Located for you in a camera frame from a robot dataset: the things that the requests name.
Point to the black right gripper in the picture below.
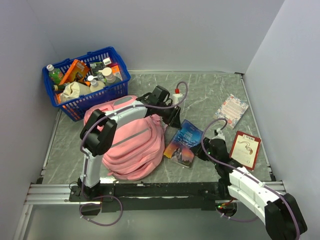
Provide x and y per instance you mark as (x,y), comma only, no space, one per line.
(198,149)

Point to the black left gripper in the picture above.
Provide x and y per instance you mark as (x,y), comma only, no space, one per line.
(174,119)

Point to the blue Jane Eyre book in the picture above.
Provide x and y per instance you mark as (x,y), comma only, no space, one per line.
(179,148)

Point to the floral pink notebook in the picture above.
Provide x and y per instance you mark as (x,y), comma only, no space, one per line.
(232,109)

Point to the pink student backpack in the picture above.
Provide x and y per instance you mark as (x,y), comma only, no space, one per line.
(137,148)

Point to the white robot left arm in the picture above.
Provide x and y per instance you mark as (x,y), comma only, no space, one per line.
(103,120)

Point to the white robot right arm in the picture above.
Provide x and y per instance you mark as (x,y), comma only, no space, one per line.
(280,213)

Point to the beige cloth bag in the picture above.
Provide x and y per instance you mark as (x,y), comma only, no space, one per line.
(73,91)

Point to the red framed card book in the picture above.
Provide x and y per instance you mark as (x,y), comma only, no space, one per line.
(245,149)

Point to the grey pump bottle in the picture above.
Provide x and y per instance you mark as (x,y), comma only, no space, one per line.
(110,78)

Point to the pink carton box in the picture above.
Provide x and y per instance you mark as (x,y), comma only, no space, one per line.
(116,70)

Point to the cream lotion bottle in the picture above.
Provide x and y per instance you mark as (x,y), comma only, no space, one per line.
(95,83)

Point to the black packaged box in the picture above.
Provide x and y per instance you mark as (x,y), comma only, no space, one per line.
(95,67)

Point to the orange snack box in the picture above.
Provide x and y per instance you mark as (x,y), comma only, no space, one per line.
(76,73)

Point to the green drink bottle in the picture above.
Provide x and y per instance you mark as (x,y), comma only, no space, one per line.
(55,74)

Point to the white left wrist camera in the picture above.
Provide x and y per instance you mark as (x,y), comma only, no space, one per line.
(176,97)

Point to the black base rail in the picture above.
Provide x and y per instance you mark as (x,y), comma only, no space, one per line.
(111,197)

